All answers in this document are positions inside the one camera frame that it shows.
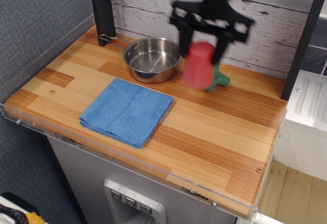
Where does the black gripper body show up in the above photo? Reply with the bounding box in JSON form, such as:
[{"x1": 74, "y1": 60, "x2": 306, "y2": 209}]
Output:
[{"x1": 170, "y1": 0, "x2": 254, "y2": 42}]

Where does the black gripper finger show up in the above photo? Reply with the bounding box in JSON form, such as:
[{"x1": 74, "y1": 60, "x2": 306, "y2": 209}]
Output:
[
  {"x1": 179, "y1": 26, "x2": 194, "y2": 57},
  {"x1": 212, "y1": 34, "x2": 233, "y2": 65}
]

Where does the red plastic cup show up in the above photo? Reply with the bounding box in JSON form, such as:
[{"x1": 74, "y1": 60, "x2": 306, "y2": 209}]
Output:
[{"x1": 182, "y1": 42, "x2": 215, "y2": 89}]

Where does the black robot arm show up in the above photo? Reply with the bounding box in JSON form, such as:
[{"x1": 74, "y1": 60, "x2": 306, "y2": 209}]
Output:
[{"x1": 170, "y1": 0, "x2": 255, "y2": 65}]

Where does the stainless steel pot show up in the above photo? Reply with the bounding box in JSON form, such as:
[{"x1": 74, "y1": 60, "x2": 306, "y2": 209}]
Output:
[{"x1": 100, "y1": 34, "x2": 181, "y2": 84}]

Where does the green toy broccoli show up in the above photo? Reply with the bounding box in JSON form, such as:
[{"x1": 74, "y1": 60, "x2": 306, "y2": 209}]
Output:
[{"x1": 204, "y1": 64, "x2": 230, "y2": 92}]

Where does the folded blue cloth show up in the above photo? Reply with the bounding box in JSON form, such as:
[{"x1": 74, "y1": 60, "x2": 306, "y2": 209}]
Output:
[{"x1": 80, "y1": 79, "x2": 173, "y2": 148}]

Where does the white toy sink unit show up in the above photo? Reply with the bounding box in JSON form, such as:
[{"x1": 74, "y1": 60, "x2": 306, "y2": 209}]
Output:
[{"x1": 273, "y1": 70, "x2": 326, "y2": 180}]

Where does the grey toy fridge cabinet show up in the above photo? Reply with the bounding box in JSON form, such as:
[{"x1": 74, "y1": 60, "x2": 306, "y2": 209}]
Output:
[{"x1": 49, "y1": 138, "x2": 237, "y2": 223}]

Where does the silver dispenser panel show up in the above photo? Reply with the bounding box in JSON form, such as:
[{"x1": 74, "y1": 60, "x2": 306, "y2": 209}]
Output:
[{"x1": 103, "y1": 179, "x2": 167, "y2": 224}]

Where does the clear acrylic edge guard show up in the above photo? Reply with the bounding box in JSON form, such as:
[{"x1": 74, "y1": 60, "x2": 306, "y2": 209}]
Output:
[{"x1": 5, "y1": 27, "x2": 287, "y2": 218}]

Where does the yellow object at corner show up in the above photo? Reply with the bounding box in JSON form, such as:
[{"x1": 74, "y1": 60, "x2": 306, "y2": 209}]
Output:
[{"x1": 25, "y1": 212, "x2": 46, "y2": 224}]

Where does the black vertical post left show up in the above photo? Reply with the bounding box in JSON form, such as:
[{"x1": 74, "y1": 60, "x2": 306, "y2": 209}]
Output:
[{"x1": 91, "y1": 0, "x2": 116, "y2": 46}]

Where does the black vertical post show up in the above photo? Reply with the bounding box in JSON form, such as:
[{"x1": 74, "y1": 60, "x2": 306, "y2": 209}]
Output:
[
  {"x1": 281, "y1": 0, "x2": 325, "y2": 101},
  {"x1": 91, "y1": 0, "x2": 116, "y2": 46}
]

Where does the black vertical post right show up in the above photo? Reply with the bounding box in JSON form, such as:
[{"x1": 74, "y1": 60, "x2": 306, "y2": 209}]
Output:
[{"x1": 281, "y1": 0, "x2": 325, "y2": 101}]

